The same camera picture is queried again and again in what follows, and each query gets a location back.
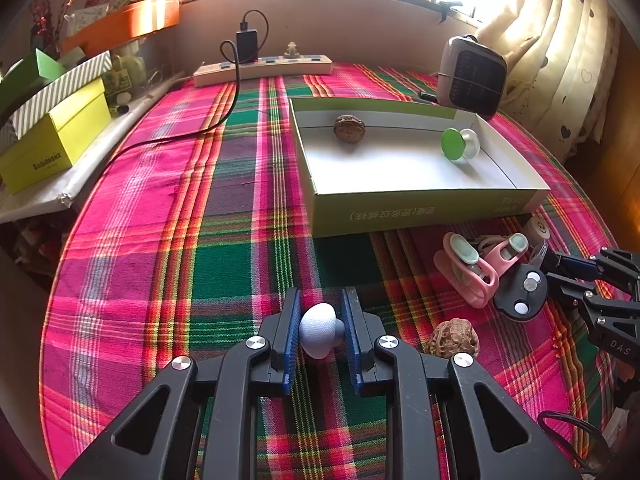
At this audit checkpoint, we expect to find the black window hook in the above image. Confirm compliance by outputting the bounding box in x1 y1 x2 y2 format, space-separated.
435 0 463 25

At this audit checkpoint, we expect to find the black charger cable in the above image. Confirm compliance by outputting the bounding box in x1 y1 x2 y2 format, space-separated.
95 10 271 193

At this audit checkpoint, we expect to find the orange box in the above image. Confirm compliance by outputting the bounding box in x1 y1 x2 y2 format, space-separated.
60 0 181 56

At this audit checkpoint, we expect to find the green and white knob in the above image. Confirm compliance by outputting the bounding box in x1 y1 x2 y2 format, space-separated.
440 127 482 162

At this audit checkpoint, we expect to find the round brown walnut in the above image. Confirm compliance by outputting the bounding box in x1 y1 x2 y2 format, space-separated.
426 321 481 360

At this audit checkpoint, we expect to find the striped box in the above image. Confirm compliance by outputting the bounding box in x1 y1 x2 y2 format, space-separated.
10 51 113 138

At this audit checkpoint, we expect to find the green cardboard box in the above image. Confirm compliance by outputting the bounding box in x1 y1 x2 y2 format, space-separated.
289 97 551 238

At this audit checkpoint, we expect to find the plaid tablecloth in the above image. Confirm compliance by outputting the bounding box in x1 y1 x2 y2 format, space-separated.
42 62 631 480

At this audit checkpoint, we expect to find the white mushroom-shaped knob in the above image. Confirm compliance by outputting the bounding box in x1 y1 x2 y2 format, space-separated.
298 303 346 360

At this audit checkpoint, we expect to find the yellow-green box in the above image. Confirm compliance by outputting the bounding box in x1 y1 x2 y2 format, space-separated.
0 77 112 195

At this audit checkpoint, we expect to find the red berry branch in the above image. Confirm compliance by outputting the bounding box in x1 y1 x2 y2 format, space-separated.
27 0 81 56

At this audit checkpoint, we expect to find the beige power strip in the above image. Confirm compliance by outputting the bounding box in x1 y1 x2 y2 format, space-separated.
193 55 333 88

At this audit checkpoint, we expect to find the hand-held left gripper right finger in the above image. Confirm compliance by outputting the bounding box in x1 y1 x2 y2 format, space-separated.
341 287 583 480

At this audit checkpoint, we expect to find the black disc with white dots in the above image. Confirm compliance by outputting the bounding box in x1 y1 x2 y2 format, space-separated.
494 262 549 322

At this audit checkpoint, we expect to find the black charger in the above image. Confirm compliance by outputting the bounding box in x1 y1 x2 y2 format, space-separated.
236 31 260 65

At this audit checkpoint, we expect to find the cream heart-print curtain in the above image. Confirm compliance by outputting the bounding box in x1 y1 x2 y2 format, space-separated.
480 0 626 161

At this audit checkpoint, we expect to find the grey fan heater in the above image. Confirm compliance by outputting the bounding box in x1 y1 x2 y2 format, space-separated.
436 35 508 121

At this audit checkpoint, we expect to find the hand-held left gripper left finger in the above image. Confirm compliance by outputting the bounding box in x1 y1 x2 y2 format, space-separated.
60 287 303 480

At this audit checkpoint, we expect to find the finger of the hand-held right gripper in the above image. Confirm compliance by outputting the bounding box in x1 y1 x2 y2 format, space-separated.
546 273 640 361
544 248 640 302

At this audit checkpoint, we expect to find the white round cap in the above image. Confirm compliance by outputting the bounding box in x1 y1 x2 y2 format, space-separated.
525 215 551 241

